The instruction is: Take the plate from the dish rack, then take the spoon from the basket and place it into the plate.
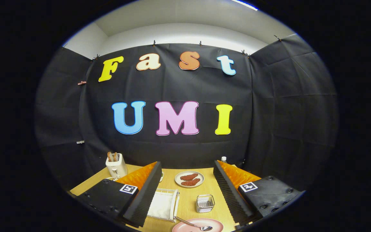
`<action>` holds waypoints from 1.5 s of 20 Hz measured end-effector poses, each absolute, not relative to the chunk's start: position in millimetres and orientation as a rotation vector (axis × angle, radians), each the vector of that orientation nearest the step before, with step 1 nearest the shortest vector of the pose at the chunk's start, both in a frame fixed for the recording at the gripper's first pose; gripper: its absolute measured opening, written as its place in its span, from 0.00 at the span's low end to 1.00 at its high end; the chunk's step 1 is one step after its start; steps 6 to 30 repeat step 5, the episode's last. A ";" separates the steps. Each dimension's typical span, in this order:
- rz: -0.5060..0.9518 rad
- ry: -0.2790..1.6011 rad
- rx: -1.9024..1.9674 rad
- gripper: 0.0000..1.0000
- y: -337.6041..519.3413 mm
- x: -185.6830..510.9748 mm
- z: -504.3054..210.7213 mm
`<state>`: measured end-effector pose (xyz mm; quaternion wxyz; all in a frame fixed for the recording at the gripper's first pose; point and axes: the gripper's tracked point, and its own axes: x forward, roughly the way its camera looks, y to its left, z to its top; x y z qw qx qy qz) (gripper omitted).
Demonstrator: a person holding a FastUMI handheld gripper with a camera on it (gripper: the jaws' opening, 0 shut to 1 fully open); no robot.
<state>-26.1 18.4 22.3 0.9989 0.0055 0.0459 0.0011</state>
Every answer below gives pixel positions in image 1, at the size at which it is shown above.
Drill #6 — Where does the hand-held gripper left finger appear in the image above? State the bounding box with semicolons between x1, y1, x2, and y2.
76;161;162;228

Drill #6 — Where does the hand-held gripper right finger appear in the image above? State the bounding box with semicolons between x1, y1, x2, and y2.
213;160;303;226

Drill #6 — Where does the white wire dish rack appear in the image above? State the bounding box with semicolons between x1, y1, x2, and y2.
106;176;180;223

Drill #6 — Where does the metal wire basket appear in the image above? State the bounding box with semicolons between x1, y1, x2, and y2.
196;194;215;213

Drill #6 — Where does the metal spoon with dark handle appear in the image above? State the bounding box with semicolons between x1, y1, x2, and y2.
174;216;213;232

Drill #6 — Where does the pink plate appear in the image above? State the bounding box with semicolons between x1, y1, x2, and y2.
172;218;224;232

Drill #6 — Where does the white round plate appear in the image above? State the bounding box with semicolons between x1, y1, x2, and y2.
175;170;205;188

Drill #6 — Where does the white toaster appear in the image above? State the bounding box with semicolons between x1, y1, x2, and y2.
105;153;128;179

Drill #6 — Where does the black backdrop cloth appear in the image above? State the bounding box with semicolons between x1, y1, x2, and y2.
35;34;339;194

